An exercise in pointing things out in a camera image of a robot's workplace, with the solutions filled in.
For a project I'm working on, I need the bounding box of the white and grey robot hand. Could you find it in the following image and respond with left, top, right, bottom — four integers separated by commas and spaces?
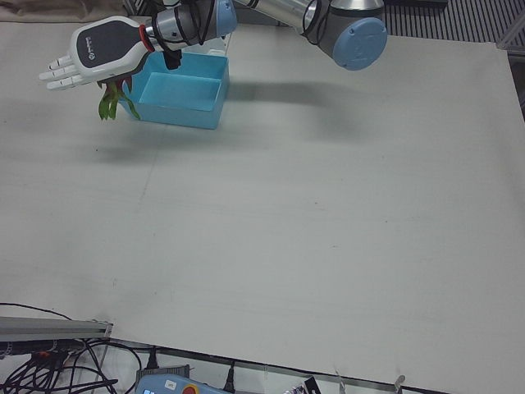
39, 16, 150, 91

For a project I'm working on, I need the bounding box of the light blue plastic bin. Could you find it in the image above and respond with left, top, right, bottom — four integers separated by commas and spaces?
121, 52, 230, 131

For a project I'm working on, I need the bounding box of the blue teach pendant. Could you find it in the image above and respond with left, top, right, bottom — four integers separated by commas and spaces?
135, 363, 217, 394

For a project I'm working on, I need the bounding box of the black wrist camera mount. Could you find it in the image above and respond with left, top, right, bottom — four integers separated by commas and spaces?
162, 48, 182, 71

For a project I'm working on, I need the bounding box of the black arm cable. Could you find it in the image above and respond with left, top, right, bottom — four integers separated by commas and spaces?
155, 0, 329, 47

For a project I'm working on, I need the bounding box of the aluminium frame rail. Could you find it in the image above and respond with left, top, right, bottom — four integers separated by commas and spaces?
0, 316, 114, 342

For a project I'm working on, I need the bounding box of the black floor cable bundle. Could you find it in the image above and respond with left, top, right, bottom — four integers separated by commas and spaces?
0, 302, 143, 394

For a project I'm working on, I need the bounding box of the aluminium frame corner profile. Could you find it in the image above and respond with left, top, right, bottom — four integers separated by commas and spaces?
497, 16, 525, 53

